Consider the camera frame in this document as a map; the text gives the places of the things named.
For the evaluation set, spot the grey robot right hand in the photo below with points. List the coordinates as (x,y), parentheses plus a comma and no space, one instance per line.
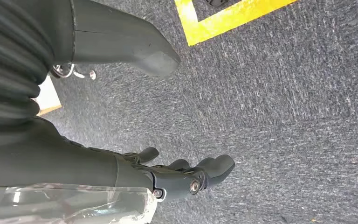
(74,167)

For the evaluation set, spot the clear plastic film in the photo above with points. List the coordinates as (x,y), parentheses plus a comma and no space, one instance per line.
(74,207)

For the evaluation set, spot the pale desk panel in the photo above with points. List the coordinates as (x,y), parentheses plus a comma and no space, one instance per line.
(47,95)

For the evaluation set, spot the black stool chrome base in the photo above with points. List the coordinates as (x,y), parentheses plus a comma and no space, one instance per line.
(62,70)

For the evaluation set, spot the yellow floor tape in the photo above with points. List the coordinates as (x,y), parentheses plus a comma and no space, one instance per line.
(194,31)

